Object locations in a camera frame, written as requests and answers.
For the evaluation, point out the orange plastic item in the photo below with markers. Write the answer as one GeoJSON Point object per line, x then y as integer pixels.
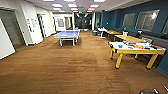
{"type": "Point", "coordinates": [138, 47]}

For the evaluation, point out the dark glass hallway doors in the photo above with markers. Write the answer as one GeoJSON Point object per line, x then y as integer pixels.
{"type": "Point", "coordinates": [82, 20]}

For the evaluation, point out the dark side doorway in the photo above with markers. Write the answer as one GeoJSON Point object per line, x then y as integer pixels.
{"type": "Point", "coordinates": [41, 25]}

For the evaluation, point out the small white table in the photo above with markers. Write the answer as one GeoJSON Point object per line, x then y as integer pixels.
{"type": "Point", "coordinates": [101, 30]}

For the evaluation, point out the white wall notices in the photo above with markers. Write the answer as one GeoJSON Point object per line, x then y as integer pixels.
{"type": "Point", "coordinates": [32, 24]}

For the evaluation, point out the white double door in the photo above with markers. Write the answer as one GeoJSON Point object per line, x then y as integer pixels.
{"type": "Point", "coordinates": [5, 40]}

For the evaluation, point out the yellow air hockey table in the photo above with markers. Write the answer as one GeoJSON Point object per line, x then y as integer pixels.
{"type": "Point", "coordinates": [133, 50]}

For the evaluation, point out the large wall window panel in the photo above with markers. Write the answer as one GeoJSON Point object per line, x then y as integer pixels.
{"type": "Point", "coordinates": [147, 20]}
{"type": "Point", "coordinates": [129, 20]}

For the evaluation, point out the dark trash bin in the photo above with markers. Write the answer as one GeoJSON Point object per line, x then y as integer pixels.
{"type": "Point", "coordinates": [94, 33]}

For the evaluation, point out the grey elevator door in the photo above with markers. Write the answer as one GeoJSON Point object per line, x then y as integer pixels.
{"type": "Point", "coordinates": [15, 28]}

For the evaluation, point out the blue ping-pong table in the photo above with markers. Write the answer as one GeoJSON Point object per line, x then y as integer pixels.
{"type": "Point", "coordinates": [68, 34]}

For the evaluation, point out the small beige box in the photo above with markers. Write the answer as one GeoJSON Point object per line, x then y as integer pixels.
{"type": "Point", "coordinates": [125, 33]}

